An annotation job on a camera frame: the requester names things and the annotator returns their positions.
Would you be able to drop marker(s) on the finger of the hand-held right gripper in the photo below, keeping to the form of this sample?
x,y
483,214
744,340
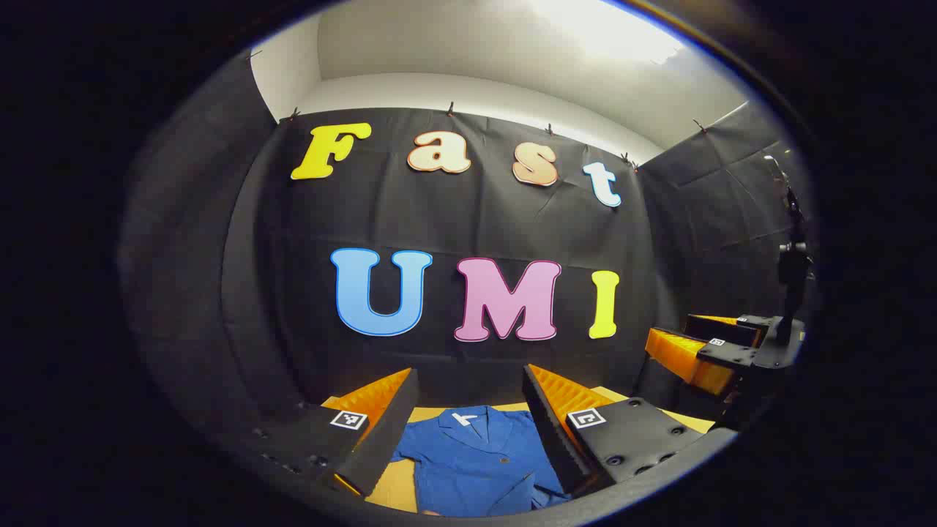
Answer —
x,y
684,359
728,331

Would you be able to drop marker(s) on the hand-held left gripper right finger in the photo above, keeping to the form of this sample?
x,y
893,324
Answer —
x,y
545,424

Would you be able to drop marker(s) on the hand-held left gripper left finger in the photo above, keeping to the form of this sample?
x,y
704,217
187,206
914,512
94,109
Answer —
x,y
388,424

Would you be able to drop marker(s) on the blue jacket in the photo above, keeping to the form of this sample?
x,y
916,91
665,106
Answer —
x,y
476,461

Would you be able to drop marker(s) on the black backdrop cloth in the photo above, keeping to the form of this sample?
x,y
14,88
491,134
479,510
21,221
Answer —
x,y
476,219

